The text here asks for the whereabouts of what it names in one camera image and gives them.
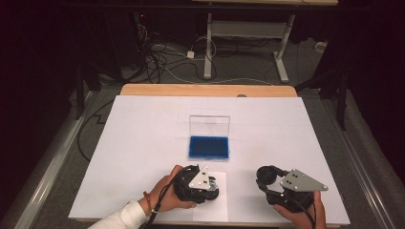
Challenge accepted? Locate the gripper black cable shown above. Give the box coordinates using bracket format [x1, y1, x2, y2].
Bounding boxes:
[288, 194, 318, 229]
[139, 165, 194, 229]

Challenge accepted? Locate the red bead bracelet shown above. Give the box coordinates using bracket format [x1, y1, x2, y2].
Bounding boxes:
[142, 190, 154, 208]

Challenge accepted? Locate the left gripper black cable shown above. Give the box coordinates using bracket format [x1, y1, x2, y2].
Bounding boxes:
[139, 165, 194, 229]

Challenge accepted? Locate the tangle of black floor cables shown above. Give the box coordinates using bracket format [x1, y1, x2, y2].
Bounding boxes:
[133, 22, 219, 85]

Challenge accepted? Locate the dark metal stand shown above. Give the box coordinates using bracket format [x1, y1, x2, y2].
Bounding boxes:
[74, 61, 103, 121]
[295, 61, 351, 132]

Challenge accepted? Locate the clear-handled round stamp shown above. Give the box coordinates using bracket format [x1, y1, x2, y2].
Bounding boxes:
[205, 177, 221, 200]

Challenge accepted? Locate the person's left hand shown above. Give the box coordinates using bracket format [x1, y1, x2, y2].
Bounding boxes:
[147, 164, 199, 214]

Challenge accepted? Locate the long black floor cable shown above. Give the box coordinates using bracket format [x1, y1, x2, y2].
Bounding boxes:
[76, 99, 115, 162]

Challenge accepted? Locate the white metal frame desk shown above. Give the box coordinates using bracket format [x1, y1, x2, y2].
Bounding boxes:
[190, 0, 339, 84]

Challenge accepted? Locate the person's right hand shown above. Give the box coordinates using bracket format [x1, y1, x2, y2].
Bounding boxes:
[272, 190, 328, 229]

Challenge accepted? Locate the blue ink pad clear lid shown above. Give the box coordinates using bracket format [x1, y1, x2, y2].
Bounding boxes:
[187, 114, 231, 161]

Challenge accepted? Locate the small white paper sheet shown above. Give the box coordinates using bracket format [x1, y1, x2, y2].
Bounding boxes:
[192, 171, 229, 223]

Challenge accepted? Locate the aluminium floor rail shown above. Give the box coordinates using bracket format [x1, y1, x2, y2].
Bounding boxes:
[13, 90, 100, 229]
[320, 97, 398, 229]

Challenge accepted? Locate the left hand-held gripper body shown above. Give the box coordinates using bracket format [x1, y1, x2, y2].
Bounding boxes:
[173, 164, 212, 205]

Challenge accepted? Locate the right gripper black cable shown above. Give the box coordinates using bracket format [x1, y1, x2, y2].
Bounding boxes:
[288, 194, 318, 229]

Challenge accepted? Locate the thin white floor cable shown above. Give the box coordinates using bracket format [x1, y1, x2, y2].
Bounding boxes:
[157, 61, 275, 87]

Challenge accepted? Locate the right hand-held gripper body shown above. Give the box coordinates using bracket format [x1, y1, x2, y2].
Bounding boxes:
[266, 169, 330, 214]

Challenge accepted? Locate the large white table cover sheet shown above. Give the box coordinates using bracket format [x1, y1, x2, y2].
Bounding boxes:
[68, 94, 352, 226]

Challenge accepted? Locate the small beige box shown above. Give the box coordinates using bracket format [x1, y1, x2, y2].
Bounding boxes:
[314, 40, 330, 53]

